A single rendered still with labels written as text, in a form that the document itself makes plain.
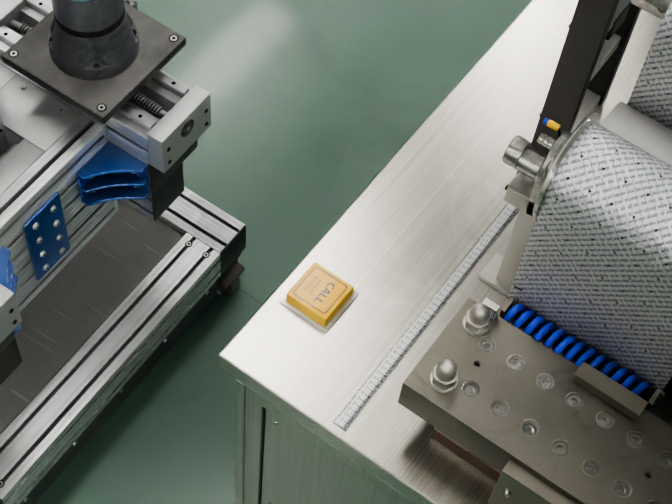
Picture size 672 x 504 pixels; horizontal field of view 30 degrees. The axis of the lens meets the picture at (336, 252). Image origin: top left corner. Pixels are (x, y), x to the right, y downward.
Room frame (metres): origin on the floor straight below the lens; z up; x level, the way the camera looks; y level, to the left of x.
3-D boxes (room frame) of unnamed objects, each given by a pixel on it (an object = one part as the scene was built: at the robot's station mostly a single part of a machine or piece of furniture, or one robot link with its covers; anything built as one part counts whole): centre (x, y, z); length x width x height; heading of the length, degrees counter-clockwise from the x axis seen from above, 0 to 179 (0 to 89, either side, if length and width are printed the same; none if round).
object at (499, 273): (0.99, -0.25, 1.05); 0.06 x 0.05 x 0.31; 61
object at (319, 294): (0.91, 0.02, 0.91); 0.07 x 0.07 x 0.02; 61
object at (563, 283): (0.82, -0.34, 1.11); 0.23 x 0.01 x 0.18; 61
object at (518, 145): (1.00, -0.22, 1.18); 0.04 x 0.02 x 0.04; 151
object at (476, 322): (0.83, -0.20, 1.05); 0.04 x 0.04 x 0.04
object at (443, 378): (0.74, -0.16, 1.05); 0.04 x 0.04 x 0.04
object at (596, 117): (0.94, -0.27, 1.25); 0.15 x 0.01 x 0.15; 151
